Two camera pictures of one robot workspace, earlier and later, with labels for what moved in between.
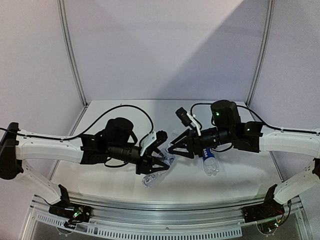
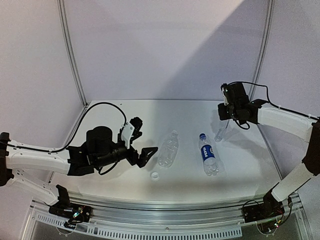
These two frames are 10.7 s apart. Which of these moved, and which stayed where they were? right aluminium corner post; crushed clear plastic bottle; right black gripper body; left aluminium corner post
Moved: right black gripper body; crushed clear plastic bottle
Stayed: right aluminium corner post; left aluminium corner post
